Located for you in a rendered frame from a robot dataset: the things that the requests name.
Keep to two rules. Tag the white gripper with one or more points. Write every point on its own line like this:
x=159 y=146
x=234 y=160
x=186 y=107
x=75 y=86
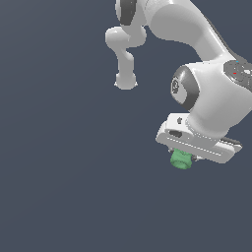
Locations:
x=197 y=144

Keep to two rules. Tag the green cylindrical object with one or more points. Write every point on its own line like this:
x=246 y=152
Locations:
x=180 y=160

